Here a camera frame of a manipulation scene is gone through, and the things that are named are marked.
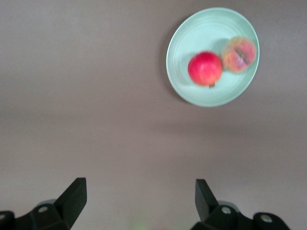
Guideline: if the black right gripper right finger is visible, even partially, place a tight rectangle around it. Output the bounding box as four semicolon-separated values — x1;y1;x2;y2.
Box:
191;178;255;230

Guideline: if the orange peach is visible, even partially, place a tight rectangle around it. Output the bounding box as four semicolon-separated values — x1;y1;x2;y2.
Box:
221;35;257;73

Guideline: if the red pomegranate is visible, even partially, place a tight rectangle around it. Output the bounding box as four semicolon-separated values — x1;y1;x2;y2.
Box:
187;50;224;88

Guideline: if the light green plate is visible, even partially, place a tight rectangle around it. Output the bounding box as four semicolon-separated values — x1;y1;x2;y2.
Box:
165;7;260;108

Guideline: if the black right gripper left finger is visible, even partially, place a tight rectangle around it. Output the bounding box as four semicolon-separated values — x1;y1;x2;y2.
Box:
14;177;87;230

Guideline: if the brown table cover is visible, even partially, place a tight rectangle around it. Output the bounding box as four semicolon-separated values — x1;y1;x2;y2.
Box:
0;0;307;230

